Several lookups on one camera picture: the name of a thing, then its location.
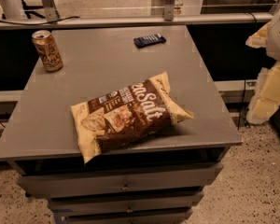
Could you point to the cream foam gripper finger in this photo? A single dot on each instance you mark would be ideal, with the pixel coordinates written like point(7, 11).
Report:
point(259, 38)
point(266, 99)

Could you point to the brown sea salt chip bag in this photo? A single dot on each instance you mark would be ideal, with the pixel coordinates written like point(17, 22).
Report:
point(121, 117)

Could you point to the orange soda can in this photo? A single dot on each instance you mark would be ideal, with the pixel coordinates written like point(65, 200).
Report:
point(47, 50)

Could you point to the top drawer with knob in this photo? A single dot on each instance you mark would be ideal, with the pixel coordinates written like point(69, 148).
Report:
point(118, 181)

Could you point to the drawer with knob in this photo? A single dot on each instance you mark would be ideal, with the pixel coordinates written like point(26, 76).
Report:
point(118, 181)
point(127, 203)

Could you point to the grey drawer cabinet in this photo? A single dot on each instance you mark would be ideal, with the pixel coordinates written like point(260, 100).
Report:
point(41, 136)

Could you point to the middle drawer with knob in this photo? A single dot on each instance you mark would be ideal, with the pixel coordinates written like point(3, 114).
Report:
point(127, 203)

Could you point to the bottom drawer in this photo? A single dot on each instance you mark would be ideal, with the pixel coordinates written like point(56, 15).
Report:
point(139, 217)

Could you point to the white pipe background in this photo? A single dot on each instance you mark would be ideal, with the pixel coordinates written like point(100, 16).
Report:
point(13, 9)

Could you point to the grey metal frame rail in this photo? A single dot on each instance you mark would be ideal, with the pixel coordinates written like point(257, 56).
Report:
point(73, 23)

